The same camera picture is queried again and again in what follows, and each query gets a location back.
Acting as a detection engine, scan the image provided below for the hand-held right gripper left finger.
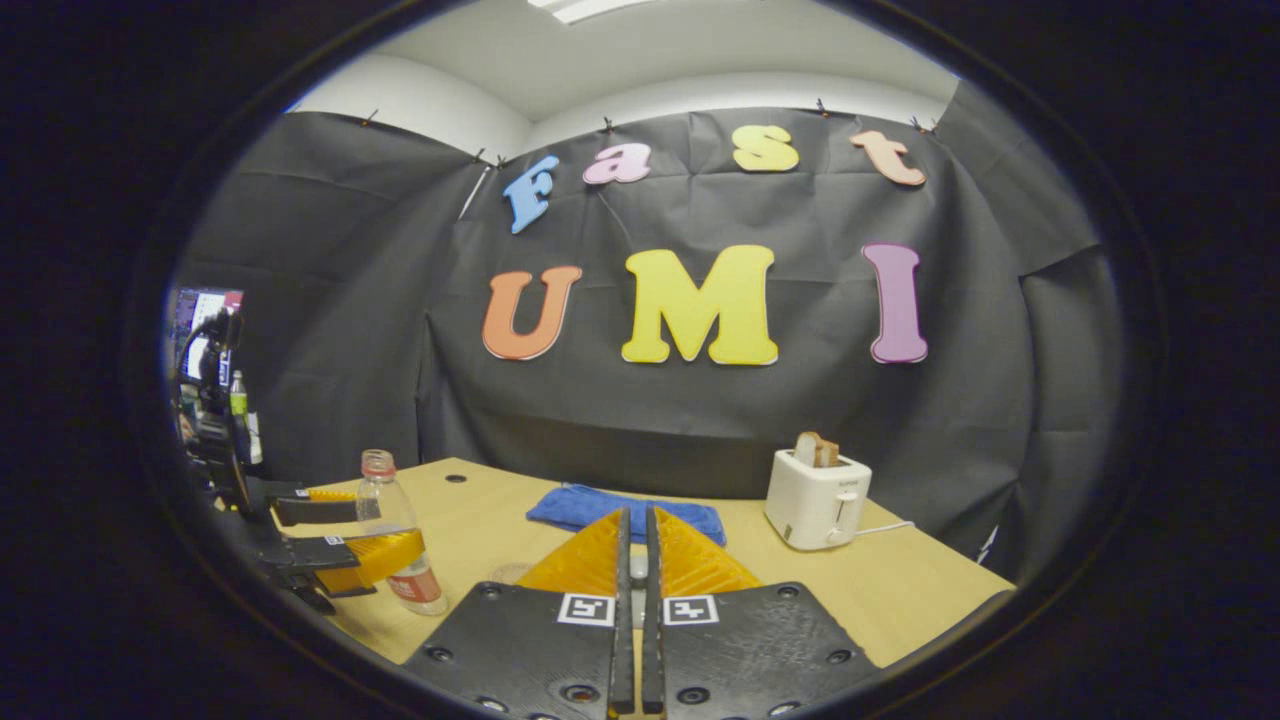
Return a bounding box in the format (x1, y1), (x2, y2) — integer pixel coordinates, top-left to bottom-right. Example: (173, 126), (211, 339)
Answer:
(400, 507), (637, 720)

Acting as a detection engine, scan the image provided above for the white toaster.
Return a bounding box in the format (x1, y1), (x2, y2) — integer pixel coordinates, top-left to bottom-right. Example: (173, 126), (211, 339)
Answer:
(765, 449), (873, 552)

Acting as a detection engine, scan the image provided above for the blue folded towel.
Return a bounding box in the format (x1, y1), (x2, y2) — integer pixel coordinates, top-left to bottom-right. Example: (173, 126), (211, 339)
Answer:
(526, 484), (727, 547)

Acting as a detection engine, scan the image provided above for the clear plastic water bottle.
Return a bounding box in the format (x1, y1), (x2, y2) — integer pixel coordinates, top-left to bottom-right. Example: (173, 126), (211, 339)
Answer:
(355, 450), (448, 616)

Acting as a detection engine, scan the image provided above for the computer monitor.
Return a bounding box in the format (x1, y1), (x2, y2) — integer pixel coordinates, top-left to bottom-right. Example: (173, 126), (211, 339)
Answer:
(170, 288), (244, 381)

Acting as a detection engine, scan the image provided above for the green drink bottle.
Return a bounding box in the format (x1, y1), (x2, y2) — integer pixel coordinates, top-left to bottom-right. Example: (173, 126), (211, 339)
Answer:
(230, 370), (263, 466)

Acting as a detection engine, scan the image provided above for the ceiling light panel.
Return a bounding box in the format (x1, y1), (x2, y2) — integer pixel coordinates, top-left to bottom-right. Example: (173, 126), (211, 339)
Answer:
(528, 0), (651, 25)

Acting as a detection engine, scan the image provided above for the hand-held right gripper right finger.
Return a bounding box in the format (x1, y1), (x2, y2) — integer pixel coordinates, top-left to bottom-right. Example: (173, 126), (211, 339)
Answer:
(642, 505), (881, 720)

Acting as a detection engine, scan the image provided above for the black backdrop cloth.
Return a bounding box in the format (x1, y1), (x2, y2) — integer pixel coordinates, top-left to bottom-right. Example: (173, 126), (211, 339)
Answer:
(165, 80), (1131, 591)

